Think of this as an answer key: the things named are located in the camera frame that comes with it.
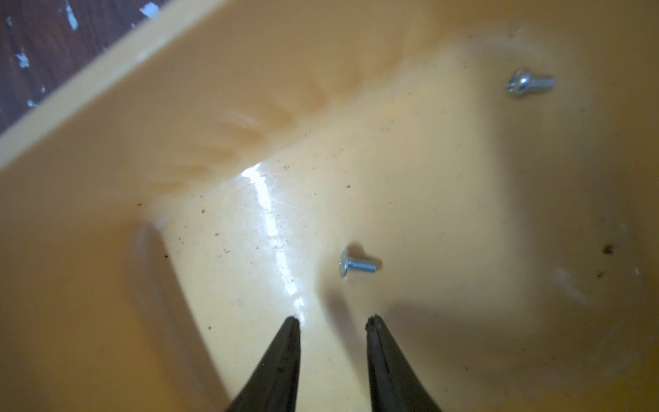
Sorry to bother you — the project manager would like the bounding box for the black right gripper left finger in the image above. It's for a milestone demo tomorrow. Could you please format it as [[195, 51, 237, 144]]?
[[227, 316, 301, 411]]

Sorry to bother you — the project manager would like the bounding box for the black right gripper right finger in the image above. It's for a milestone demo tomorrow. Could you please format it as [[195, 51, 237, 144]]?
[[366, 314, 441, 412]]

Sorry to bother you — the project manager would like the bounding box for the silver screw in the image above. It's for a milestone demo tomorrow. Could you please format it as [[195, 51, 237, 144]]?
[[338, 248, 378, 277]]

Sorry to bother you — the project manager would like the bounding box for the yellow plastic storage box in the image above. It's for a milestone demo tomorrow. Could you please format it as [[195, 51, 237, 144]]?
[[1, 1, 658, 411]]

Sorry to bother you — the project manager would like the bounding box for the silver screw far corner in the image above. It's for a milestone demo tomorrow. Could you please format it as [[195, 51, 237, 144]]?
[[506, 67, 555, 97]]

